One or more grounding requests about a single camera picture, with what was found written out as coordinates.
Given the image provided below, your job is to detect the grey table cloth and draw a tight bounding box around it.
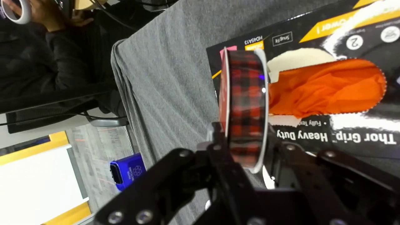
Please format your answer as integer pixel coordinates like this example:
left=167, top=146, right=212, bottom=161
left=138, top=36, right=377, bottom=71
left=109, top=0, right=355, bottom=225

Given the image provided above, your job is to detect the blue small device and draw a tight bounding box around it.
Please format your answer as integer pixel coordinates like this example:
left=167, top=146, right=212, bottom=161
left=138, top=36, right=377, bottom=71
left=110, top=154, right=147, bottom=191

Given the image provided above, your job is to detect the black glove box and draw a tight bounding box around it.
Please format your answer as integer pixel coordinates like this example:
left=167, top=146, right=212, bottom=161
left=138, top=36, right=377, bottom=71
left=207, top=0, right=400, bottom=176

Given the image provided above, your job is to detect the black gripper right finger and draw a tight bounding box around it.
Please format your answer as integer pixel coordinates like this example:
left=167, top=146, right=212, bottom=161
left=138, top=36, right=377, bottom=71
left=257, top=140, right=400, bottom=225

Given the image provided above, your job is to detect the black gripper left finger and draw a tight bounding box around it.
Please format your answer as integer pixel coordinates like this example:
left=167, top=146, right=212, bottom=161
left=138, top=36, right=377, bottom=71
left=93, top=123, right=235, bottom=225

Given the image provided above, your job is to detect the white yellow board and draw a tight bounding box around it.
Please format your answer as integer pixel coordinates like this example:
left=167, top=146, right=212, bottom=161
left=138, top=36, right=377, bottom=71
left=0, top=131, right=92, bottom=225

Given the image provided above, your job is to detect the orange plaid ribbon spool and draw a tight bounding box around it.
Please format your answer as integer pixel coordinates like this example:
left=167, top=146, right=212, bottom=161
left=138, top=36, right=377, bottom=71
left=219, top=48, right=268, bottom=174

